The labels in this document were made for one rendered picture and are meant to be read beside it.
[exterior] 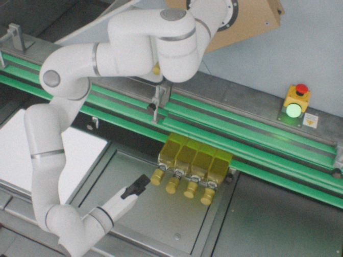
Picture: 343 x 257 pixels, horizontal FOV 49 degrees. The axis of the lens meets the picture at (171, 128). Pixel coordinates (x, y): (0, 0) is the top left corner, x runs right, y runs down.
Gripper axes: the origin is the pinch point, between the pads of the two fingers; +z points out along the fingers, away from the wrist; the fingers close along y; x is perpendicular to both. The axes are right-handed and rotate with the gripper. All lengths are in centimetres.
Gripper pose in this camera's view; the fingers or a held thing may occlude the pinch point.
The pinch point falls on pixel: (140, 185)
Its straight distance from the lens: 114.6
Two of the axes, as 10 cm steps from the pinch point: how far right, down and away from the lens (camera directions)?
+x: -7.2, -6.8, 1.8
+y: 3.2, -5.4, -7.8
